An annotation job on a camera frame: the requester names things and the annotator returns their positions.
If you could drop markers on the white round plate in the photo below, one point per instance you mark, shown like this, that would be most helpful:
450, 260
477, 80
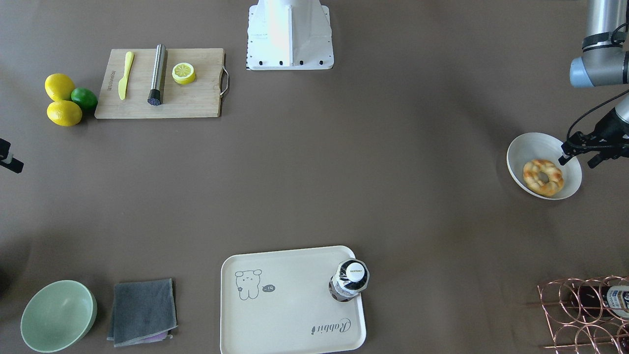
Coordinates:
535, 145

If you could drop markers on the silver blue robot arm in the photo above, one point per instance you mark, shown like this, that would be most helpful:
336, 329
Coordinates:
604, 62

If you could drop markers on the yellow plastic knife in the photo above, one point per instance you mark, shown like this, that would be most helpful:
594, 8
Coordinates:
123, 82

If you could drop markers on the half lemon slice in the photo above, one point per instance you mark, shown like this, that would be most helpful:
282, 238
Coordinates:
183, 73

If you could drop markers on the steel cylinder muddler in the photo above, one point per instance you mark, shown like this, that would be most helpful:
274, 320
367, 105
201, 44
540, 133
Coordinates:
155, 92

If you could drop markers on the dark sauce bottle white cap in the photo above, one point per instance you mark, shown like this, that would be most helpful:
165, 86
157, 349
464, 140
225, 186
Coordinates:
351, 278

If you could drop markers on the mint green bowl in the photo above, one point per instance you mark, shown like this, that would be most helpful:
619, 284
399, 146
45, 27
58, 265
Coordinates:
58, 316

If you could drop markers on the grey folded cloth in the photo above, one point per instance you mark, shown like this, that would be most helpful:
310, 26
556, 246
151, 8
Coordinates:
142, 312

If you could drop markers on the yellow lemon near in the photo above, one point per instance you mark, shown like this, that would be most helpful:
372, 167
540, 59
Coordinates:
64, 113

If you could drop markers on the yellow lemon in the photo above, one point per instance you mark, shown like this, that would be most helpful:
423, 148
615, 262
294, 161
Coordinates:
64, 113
59, 87

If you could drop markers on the green lime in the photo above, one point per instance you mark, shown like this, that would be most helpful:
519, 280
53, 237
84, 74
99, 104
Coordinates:
84, 98

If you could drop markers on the wooden cutting board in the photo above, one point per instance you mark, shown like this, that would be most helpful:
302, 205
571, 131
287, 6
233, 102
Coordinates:
199, 99

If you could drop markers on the yellow lemon far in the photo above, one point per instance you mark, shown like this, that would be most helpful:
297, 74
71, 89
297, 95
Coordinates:
59, 87

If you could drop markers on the copper wire bottle rack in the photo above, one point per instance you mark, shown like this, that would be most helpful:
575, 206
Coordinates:
573, 333

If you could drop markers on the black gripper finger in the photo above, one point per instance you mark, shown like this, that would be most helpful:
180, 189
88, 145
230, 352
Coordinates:
7, 158

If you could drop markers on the bottle lying in rack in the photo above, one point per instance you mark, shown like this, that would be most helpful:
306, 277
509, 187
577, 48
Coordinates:
602, 302

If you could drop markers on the glazed twisted donut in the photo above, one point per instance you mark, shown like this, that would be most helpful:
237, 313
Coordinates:
543, 177

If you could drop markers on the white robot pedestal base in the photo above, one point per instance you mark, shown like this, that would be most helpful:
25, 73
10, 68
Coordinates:
289, 35

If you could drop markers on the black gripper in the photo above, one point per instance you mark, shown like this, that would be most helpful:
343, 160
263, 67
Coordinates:
608, 129

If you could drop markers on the cream rabbit tray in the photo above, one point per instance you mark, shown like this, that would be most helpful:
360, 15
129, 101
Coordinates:
279, 303

